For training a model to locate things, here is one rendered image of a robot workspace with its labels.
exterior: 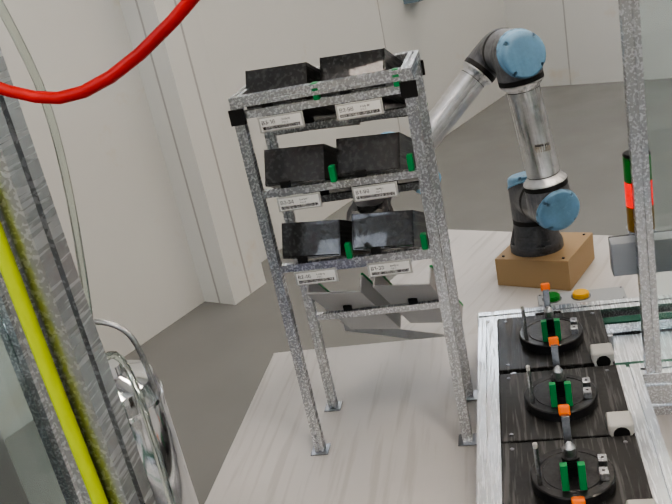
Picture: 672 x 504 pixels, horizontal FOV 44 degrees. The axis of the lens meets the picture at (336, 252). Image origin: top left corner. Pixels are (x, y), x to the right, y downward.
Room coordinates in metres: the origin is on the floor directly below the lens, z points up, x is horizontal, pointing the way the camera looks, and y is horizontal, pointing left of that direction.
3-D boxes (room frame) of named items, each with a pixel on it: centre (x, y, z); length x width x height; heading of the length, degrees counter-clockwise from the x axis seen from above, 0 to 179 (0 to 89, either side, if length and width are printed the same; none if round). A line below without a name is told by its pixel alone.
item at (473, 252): (2.16, -0.55, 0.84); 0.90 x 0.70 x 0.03; 52
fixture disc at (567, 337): (1.63, -0.44, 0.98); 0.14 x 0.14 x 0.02
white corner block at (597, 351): (1.51, -0.51, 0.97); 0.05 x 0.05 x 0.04; 76
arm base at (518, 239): (2.20, -0.58, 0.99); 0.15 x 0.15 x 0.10
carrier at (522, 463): (1.14, -0.31, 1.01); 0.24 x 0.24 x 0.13; 76
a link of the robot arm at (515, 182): (2.20, -0.58, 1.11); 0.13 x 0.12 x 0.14; 7
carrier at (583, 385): (1.38, -0.37, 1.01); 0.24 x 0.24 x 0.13; 76
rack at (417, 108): (1.59, -0.05, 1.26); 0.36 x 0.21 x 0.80; 76
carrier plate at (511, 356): (1.63, -0.44, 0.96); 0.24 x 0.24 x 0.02; 76
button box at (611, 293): (1.82, -0.57, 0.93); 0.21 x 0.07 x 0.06; 76
